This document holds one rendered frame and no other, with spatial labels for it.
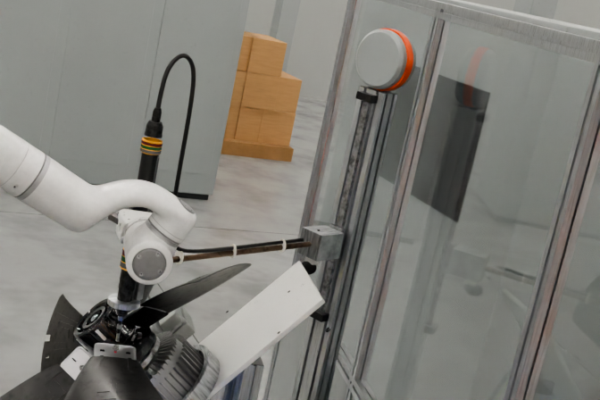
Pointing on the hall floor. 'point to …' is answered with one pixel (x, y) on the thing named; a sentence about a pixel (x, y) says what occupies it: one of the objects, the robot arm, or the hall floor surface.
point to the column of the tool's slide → (305, 387)
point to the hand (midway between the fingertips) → (140, 212)
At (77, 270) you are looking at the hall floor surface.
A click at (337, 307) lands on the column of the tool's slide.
